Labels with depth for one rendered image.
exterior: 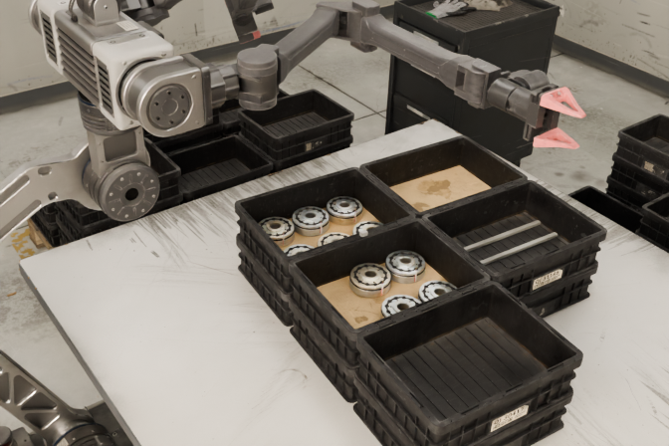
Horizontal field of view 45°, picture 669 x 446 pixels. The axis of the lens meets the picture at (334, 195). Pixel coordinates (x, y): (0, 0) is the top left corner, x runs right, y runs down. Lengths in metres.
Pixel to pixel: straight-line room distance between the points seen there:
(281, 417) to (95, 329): 0.57
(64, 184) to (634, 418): 1.41
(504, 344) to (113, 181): 0.96
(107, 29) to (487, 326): 1.09
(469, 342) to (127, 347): 0.84
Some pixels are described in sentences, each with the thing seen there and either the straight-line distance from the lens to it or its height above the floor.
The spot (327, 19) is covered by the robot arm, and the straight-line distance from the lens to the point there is 1.87.
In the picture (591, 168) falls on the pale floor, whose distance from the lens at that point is 4.45.
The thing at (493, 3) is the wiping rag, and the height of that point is 0.88.
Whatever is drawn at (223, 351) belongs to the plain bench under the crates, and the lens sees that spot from 2.08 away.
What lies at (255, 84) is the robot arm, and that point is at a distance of 1.60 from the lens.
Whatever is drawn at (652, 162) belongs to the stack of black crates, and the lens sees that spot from 3.47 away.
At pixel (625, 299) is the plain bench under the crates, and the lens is 2.41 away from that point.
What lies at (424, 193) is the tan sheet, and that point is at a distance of 2.45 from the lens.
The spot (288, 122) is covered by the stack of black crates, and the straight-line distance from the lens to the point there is 3.53.
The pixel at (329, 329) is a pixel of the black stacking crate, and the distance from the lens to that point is 1.90.
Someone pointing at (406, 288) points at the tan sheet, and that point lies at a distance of 2.08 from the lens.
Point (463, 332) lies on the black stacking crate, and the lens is 1.98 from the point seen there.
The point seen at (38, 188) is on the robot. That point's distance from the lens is 1.92.
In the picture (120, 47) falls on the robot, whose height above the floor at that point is 1.53.
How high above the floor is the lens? 2.13
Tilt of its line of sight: 33 degrees down
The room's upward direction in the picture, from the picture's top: 2 degrees clockwise
